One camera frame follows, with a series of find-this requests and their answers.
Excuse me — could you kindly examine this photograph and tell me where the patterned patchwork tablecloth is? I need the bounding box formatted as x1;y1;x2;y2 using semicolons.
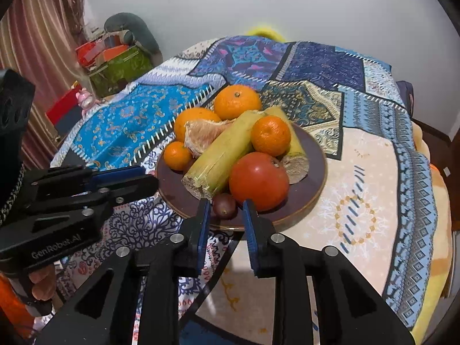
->
52;36;438;343

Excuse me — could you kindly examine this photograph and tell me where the pink toy figure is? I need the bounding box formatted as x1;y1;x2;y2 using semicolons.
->
76;88;101;118

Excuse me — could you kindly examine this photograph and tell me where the large rear orange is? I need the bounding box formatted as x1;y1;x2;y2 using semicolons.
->
214;84;262;120

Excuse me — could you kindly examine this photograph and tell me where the large front orange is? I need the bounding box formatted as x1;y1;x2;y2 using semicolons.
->
174;108;221;143

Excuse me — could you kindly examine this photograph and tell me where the large orange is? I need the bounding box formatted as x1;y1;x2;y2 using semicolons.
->
214;84;262;120
174;108;221;143

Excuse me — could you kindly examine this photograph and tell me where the sugarcane piece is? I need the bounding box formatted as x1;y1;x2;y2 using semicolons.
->
182;111;265;200
264;106;310;185

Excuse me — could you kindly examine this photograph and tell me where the small mandarin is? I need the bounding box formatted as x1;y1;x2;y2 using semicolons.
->
163;141;193;171
250;115;291;157

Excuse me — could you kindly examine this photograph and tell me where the red box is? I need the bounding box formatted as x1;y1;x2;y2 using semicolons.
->
46;81;82;137

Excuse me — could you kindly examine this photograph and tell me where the red grape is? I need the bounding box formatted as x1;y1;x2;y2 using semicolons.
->
212;192;237;220

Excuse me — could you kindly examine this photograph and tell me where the red tomato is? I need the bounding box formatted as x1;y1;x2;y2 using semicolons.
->
229;152;289;212

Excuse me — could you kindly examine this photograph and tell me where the left hand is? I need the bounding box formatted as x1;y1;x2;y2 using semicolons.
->
29;265;56;301

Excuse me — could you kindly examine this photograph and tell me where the striped curtain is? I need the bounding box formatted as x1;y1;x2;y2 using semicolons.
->
1;0;90;168

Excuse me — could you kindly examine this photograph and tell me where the grey plush toy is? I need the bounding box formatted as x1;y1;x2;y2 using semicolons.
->
104;13;160;55

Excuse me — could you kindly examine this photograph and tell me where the pomelo segment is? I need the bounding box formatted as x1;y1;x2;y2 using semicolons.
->
184;119;233;158

